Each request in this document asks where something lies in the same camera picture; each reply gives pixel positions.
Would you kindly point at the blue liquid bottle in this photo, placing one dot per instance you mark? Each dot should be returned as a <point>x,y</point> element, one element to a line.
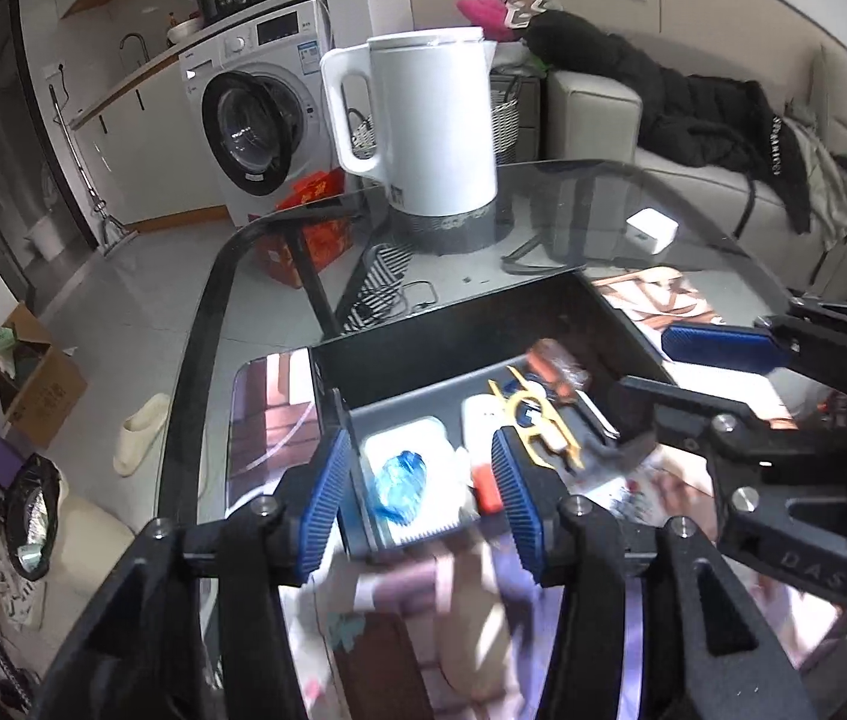
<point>398,488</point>

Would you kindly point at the red gift box under table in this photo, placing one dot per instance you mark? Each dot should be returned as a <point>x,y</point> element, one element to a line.
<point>325,242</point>

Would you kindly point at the white woven basket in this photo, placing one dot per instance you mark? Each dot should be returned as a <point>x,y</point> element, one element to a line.
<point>504,94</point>

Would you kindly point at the cardboard box on floor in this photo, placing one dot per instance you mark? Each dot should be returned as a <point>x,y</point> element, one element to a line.
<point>39,383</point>

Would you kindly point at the white electric kettle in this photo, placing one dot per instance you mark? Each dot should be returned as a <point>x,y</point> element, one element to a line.
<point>431,112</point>

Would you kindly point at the white bucket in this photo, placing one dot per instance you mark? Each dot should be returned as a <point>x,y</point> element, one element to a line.
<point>46,238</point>

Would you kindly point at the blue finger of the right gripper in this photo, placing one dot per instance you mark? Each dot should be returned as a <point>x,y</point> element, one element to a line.
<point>809,338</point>
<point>729,431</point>

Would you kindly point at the pink plush toy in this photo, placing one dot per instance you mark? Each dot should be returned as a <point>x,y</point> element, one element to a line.
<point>488,15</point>

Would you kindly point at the blue bottle with gold clip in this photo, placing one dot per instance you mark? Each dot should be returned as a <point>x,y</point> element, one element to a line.
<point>539,427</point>

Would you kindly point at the floor mop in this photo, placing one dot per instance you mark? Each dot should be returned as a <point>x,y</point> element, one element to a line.
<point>113,234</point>

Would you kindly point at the black white striped mat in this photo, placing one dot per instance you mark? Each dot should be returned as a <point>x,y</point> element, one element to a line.
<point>376,283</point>

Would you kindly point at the white cube charger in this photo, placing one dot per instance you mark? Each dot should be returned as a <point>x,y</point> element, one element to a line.
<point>651,230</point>

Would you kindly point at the black trash bag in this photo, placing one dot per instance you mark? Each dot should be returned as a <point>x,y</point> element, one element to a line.
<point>31,520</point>

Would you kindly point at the black jacket on sofa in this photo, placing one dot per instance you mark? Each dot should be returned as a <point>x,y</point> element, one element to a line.
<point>693,120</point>

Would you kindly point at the white remote control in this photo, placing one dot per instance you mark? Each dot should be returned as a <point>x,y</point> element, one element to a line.
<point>658,489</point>

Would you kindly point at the white front-load washing machine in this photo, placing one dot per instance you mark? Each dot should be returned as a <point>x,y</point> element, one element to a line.
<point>256,91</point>

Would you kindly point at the black open storage box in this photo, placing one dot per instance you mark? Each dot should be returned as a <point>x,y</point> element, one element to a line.
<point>427,364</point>

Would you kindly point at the cream slipper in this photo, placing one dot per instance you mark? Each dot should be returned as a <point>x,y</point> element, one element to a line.
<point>138,434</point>

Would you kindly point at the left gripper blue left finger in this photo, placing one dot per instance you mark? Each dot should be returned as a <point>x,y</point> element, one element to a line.
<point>137,652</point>

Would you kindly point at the beige sofa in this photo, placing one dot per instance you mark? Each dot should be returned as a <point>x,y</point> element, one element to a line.
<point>595,118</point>

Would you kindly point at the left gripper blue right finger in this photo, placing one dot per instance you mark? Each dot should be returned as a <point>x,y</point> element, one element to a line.
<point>655,605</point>

